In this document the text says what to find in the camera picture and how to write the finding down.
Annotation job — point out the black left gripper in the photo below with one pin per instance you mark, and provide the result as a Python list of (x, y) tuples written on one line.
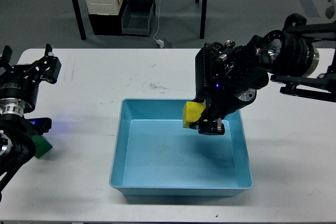
[(21, 82)]

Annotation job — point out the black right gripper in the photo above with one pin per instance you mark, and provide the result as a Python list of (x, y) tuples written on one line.
[(227, 79)]

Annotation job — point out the yellow block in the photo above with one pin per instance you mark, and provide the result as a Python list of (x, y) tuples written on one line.
[(192, 112)]

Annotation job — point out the green block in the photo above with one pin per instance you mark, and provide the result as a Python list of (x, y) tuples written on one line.
[(42, 146)]

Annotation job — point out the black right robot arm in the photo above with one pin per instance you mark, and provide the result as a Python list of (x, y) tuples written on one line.
[(289, 57)]

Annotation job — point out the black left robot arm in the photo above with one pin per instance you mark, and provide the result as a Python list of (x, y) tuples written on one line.
[(17, 146)]

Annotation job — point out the blue plastic box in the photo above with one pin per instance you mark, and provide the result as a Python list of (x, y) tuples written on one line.
[(156, 156)]

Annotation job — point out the black box under crate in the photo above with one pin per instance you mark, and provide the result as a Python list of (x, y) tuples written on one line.
[(108, 25)]

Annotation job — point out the black table leg left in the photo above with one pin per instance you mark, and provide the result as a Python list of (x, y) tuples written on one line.
[(79, 20)]

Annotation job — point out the dark grey plastic bin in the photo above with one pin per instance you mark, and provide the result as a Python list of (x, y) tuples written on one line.
[(137, 17)]

